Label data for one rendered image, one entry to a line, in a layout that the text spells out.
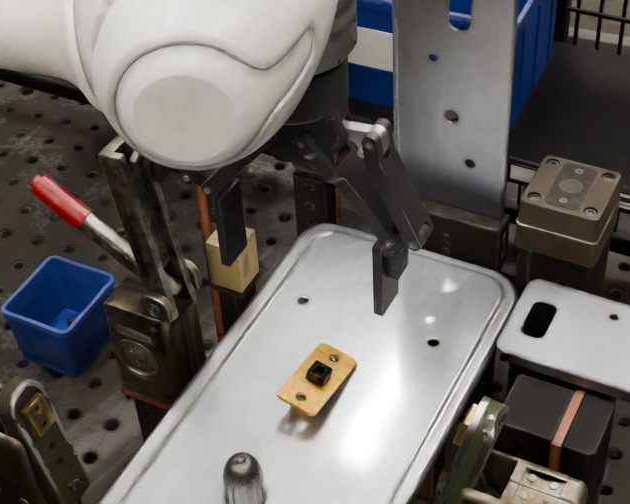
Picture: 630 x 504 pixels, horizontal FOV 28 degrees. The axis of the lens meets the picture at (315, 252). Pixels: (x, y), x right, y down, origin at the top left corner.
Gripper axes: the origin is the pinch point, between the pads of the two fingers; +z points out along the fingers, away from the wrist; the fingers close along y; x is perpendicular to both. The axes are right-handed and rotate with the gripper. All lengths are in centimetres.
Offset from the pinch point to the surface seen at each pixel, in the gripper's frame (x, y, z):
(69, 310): 21, -47, 44
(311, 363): 1.2, -1.0, 12.8
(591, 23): 217, -35, 114
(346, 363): 3.1, 1.4, 13.6
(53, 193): -0.5, -24.2, 0.2
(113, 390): 12, -35, 44
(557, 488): -4.6, 22.8, 9.9
